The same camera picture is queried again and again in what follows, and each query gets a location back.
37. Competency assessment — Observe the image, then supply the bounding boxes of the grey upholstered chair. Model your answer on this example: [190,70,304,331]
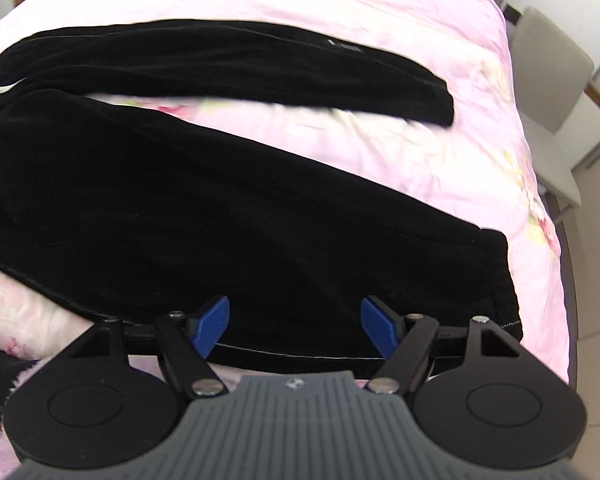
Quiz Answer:
[509,6,594,208]

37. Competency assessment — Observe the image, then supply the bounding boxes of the black pants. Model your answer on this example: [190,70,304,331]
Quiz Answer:
[0,20,524,370]

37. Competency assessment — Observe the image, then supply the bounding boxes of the pink floral bed duvet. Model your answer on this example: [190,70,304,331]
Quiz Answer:
[0,18,585,479]

